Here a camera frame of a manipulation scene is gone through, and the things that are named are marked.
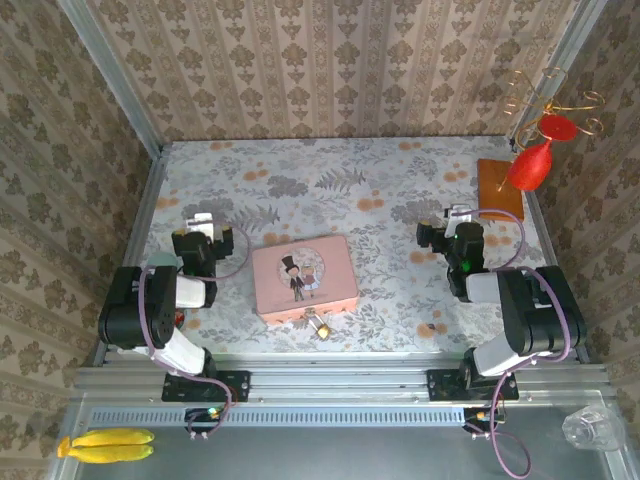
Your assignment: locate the pink tin box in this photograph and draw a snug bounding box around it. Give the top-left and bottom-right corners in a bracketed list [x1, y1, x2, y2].
[251, 234, 360, 329]

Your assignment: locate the brass padlock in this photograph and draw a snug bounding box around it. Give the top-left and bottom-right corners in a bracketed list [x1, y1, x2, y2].
[305, 310, 332, 341]

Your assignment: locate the teal plastic cup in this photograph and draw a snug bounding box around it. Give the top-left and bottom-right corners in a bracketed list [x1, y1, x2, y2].
[149, 250, 179, 272]

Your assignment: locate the wooden base board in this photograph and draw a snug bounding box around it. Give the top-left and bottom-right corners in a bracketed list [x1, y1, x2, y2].
[476, 157, 526, 223]

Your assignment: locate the floral tablecloth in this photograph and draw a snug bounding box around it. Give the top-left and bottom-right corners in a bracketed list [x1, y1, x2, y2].
[119, 136, 574, 357]

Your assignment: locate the red wine glass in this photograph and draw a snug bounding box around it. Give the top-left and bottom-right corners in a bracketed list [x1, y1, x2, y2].
[506, 114, 577, 193]

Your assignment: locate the small black controller board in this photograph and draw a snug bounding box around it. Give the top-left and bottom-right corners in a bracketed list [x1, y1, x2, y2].
[461, 406, 507, 434]
[184, 406, 232, 434]

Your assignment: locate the yellow toy banana bunch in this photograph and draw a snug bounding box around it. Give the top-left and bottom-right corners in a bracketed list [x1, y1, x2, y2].
[56, 427, 156, 464]

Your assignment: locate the clear plastic glass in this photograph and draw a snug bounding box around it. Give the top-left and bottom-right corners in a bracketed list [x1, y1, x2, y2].
[560, 405, 627, 453]

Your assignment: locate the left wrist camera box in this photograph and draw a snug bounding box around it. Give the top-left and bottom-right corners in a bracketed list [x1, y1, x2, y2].
[183, 212, 216, 239]

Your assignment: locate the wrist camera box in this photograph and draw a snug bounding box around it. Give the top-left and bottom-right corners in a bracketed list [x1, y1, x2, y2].
[183, 212, 216, 239]
[443, 202, 474, 232]

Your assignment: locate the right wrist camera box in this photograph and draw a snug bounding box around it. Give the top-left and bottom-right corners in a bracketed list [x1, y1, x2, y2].
[443, 202, 474, 232]

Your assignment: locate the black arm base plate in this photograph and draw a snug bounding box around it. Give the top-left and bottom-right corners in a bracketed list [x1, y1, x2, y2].
[160, 369, 252, 404]
[426, 368, 520, 402]

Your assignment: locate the aluminium frame rail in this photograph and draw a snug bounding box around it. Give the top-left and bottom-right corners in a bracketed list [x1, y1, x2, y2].
[73, 351, 614, 402]

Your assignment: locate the gold wire glass stand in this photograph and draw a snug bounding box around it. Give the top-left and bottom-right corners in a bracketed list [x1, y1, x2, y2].
[501, 66, 607, 194]

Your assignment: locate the aluminium frame post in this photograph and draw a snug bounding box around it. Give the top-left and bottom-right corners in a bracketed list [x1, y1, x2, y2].
[509, 0, 609, 147]
[56, 0, 164, 157]

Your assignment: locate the slotted grey cable duct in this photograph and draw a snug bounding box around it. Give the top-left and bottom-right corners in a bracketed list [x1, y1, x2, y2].
[86, 405, 469, 427]

